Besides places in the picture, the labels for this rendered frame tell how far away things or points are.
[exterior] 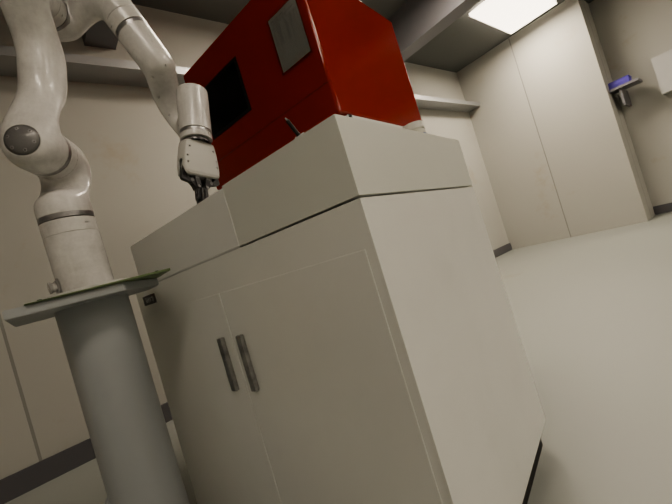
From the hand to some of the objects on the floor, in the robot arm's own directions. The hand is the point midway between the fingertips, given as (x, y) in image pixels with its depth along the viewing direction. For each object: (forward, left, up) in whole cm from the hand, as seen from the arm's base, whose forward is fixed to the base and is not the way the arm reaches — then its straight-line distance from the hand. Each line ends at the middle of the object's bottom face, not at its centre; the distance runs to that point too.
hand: (202, 197), depth 96 cm
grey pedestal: (-37, +21, -99) cm, 108 cm away
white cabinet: (+24, -5, -99) cm, 102 cm away
